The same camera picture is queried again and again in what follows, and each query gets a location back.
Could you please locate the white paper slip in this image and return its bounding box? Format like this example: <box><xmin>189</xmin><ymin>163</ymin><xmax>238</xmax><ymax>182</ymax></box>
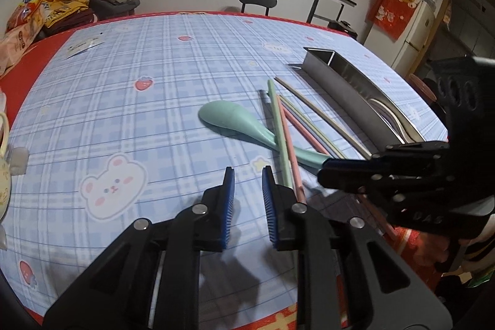
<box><xmin>66</xmin><ymin>38</ymin><xmax>105</xmax><ymax>60</ymax></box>

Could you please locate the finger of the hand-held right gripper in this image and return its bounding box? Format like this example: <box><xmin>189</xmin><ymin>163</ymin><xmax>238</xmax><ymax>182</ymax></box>
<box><xmin>317</xmin><ymin>141</ymin><xmax>450</xmax><ymax>207</ymax></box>

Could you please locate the person's right forearm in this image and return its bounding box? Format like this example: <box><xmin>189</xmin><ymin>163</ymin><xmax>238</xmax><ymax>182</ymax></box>
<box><xmin>452</xmin><ymin>225</ymin><xmax>495</xmax><ymax>288</ymax></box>

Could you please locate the pink snack bag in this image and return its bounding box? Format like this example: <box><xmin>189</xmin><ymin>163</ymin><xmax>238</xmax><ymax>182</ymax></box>
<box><xmin>0</xmin><ymin>21</ymin><xmax>43</xmax><ymax>79</ymax></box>

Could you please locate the steel utensil tray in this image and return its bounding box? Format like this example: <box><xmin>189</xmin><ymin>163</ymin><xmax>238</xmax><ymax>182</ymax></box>
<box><xmin>288</xmin><ymin>47</ymin><xmax>426</xmax><ymax>151</ymax></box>

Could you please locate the yellow cup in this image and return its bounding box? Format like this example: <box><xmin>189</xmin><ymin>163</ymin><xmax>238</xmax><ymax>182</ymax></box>
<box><xmin>0</xmin><ymin>109</ymin><xmax>16</xmax><ymax>226</ymax></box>

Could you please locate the grey chair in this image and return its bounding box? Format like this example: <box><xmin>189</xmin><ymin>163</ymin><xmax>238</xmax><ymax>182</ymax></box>
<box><xmin>91</xmin><ymin>0</ymin><xmax>140</xmax><ymax>21</ymax></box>

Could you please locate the brown trash bin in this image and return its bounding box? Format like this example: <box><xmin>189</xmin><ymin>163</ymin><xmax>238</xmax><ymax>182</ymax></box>
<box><xmin>408</xmin><ymin>73</ymin><xmax>437</xmax><ymax>102</ymax></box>

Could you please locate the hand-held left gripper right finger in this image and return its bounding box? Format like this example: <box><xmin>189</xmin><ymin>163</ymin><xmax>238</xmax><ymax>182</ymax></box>
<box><xmin>262</xmin><ymin>167</ymin><xmax>453</xmax><ymax>330</ymax></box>

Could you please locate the green spoon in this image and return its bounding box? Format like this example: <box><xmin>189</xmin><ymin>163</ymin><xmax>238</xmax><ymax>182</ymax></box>
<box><xmin>198</xmin><ymin>101</ymin><xmax>331</xmax><ymax>170</ymax></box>

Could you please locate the pink chopstick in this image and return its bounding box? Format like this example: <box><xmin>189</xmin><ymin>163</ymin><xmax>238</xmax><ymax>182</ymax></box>
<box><xmin>358</xmin><ymin>194</ymin><xmax>399</xmax><ymax>242</ymax></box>
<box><xmin>275</xmin><ymin>97</ymin><xmax>308</xmax><ymax>205</ymax></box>

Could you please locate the pile of yellow maroon clothes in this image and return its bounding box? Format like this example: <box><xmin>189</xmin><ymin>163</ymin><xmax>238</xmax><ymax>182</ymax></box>
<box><xmin>41</xmin><ymin>0</ymin><xmax>95</xmax><ymax>37</ymax></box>

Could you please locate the beige chopstick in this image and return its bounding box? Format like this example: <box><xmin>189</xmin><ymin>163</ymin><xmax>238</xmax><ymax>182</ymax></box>
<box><xmin>274</xmin><ymin>77</ymin><xmax>372</xmax><ymax>160</ymax></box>

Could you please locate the black metal rack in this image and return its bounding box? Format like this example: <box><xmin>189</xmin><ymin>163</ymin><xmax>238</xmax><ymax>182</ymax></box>
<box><xmin>307</xmin><ymin>0</ymin><xmax>345</xmax><ymax>25</ymax></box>

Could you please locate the red printed cloth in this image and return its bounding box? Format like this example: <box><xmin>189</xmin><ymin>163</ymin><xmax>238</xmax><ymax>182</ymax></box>
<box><xmin>367</xmin><ymin>0</ymin><xmax>420</xmax><ymax>41</ymax></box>

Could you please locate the rice cooker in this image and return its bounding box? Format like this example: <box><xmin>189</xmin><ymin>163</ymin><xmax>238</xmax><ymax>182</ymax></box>
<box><xmin>328</xmin><ymin>19</ymin><xmax>358</xmax><ymax>41</ymax></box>

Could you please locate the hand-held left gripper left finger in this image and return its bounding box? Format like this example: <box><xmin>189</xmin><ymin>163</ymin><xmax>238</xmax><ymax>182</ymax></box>
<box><xmin>42</xmin><ymin>167</ymin><xmax>235</xmax><ymax>330</ymax></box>

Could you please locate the white fridge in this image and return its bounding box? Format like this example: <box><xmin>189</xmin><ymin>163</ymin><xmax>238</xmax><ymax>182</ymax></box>
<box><xmin>364</xmin><ymin>0</ymin><xmax>436</xmax><ymax>70</ymax></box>

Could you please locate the orange snack bag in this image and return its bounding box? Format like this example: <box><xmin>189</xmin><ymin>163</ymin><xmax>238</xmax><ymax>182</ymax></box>
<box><xmin>8</xmin><ymin>0</ymin><xmax>49</xmax><ymax>33</ymax></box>

